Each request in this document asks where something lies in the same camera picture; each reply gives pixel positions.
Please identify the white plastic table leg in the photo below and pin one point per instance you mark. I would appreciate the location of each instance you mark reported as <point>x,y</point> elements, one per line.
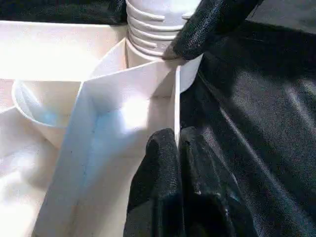
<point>153,27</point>

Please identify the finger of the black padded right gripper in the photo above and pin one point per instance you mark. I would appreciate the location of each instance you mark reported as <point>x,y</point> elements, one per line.
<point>205,27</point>

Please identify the white plastic table top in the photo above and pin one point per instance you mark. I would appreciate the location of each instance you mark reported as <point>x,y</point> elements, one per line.
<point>103,123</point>

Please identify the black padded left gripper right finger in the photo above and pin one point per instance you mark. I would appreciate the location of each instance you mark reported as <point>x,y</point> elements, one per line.
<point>207,197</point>

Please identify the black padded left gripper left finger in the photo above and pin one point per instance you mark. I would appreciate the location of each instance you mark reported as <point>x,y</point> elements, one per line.
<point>160,185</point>

